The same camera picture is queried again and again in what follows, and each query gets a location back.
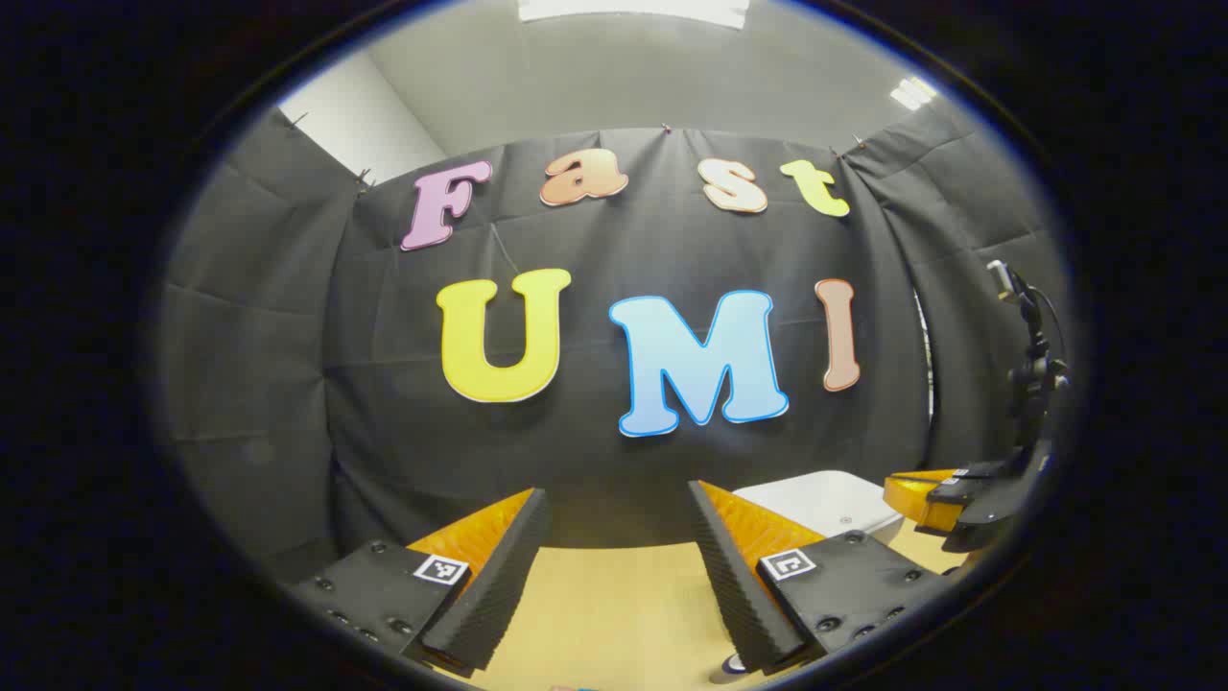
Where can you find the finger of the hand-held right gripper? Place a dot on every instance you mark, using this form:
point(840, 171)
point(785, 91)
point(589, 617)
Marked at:
point(911, 504)

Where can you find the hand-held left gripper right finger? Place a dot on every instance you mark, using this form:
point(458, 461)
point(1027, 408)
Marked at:
point(734, 585)

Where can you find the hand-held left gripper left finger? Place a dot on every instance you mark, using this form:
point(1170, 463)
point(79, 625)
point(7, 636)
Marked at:
point(504, 585)

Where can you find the white desktop garbage bin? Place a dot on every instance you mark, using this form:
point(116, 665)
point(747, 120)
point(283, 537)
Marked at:
point(825, 499)

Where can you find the wooden desktop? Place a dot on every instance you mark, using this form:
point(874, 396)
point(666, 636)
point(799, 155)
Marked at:
point(614, 614)

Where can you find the black backdrop cloth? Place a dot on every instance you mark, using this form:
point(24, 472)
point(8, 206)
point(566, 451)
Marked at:
point(288, 336)

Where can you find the ceiling light panel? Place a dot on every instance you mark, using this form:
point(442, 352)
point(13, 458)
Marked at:
point(912, 93)
point(633, 10)

